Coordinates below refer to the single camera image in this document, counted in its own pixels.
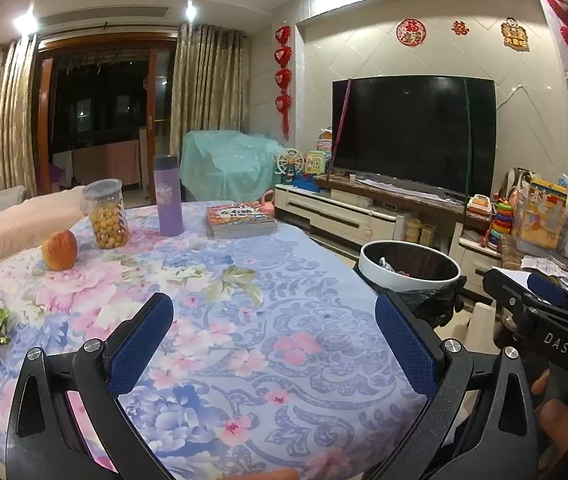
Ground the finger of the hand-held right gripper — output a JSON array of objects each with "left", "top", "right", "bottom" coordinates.
[
  {"left": 526, "top": 271, "right": 568, "bottom": 318},
  {"left": 482, "top": 267, "right": 554, "bottom": 331}
]

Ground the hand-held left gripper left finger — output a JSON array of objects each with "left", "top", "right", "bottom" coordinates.
[{"left": 5, "top": 291, "right": 175, "bottom": 480}]

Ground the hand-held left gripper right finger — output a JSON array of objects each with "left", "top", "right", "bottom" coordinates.
[{"left": 375, "top": 292, "right": 539, "bottom": 480}]

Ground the white bin with black bag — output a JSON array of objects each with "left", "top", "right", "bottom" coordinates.
[{"left": 354, "top": 240, "right": 467, "bottom": 328}]

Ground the person's right hand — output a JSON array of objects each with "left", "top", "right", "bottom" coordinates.
[{"left": 531, "top": 368, "right": 568, "bottom": 465}]

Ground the pile of papers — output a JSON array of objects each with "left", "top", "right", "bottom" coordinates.
[{"left": 518, "top": 255, "right": 568, "bottom": 301}]

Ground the yellow toy box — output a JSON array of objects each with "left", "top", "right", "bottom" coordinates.
[{"left": 514, "top": 177, "right": 568, "bottom": 256}]

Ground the toy telephone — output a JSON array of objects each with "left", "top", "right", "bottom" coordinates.
[{"left": 466, "top": 194, "right": 492, "bottom": 221}]

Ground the red yellow apple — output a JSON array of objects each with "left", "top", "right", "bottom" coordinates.
[{"left": 41, "top": 230, "right": 79, "bottom": 271}]

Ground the clear jar of snack balls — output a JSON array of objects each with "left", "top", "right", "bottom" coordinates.
[{"left": 83, "top": 179, "right": 131, "bottom": 250}]

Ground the floral tablecloth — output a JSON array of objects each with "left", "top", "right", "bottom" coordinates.
[{"left": 0, "top": 199, "right": 464, "bottom": 480}]

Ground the purple thermos bottle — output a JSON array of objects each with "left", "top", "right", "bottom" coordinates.
[{"left": 152, "top": 154, "right": 185, "bottom": 237}]

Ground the orange spine book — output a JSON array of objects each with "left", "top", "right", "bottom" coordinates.
[{"left": 208, "top": 220, "right": 278, "bottom": 234}]

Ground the white brown television cabinet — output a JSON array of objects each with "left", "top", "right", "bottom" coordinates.
[{"left": 274, "top": 175, "right": 504, "bottom": 301}]

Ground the stack of books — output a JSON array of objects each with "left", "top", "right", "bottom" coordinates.
[{"left": 206, "top": 202, "right": 277, "bottom": 226}]

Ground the peach plush cushion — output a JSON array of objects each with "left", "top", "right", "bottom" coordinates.
[{"left": 0, "top": 185, "right": 90, "bottom": 266}]

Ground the black flat television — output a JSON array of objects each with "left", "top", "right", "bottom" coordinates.
[{"left": 332, "top": 76, "right": 497, "bottom": 200}]

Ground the pink cloth covered table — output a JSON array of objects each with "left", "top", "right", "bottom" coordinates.
[{"left": 51, "top": 140, "right": 142, "bottom": 191}]

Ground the blue toy base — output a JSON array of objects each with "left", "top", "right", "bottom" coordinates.
[{"left": 294, "top": 172, "right": 322, "bottom": 193}]

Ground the teal cloth covered furniture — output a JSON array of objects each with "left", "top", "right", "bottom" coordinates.
[{"left": 180, "top": 130, "right": 289, "bottom": 203}]

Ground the colourful toy house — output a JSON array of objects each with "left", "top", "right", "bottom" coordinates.
[{"left": 305, "top": 151, "right": 332, "bottom": 177}]

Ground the ferris wheel toy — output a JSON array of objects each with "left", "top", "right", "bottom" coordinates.
[{"left": 276, "top": 148, "right": 305, "bottom": 183}]

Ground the pink stick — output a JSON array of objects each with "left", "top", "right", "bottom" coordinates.
[{"left": 328, "top": 79, "right": 353, "bottom": 176}]

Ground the rainbow ring stacker toy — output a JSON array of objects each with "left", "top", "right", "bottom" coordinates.
[{"left": 486, "top": 200, "right": 514, "bottom": 251}]

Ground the wooden frame glass door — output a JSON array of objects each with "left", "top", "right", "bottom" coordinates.
[{"left": 34, "top": 35, "right": 179, "bottom": 193}]

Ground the gold red wall sticker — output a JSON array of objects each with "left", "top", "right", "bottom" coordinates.
[{"left": 501, "top": 17, "right": 530, "bottom": 52}]

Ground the round red wall sticker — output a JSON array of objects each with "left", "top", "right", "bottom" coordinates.
[{"left": 396, "top": 17, "right": 427, "bottom": 47}]

